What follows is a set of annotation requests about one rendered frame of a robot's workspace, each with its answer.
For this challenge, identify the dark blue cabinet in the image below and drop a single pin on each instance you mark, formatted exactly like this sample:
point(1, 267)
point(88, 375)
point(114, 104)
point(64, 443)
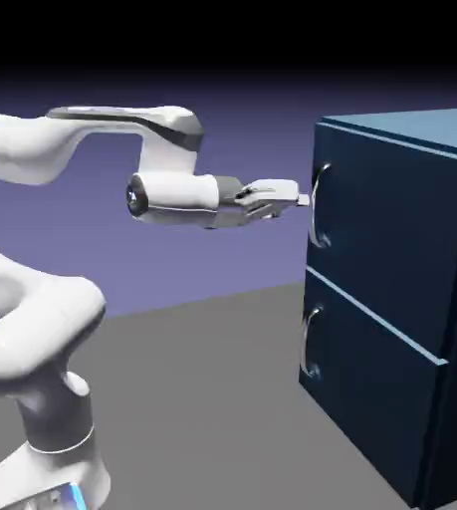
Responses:
point(411, 279)

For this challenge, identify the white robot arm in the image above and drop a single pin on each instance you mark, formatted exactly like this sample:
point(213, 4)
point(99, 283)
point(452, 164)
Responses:
point(168, 159)

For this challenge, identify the dark blue cabinet door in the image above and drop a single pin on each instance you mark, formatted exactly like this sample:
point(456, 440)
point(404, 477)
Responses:
point(363, 398)
point(391, 239)

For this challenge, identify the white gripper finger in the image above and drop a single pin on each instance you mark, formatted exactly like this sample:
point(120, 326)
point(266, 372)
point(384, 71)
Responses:
point(304, 200)

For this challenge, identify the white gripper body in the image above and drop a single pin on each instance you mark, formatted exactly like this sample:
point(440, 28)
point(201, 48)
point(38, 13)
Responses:
point(272, 192)

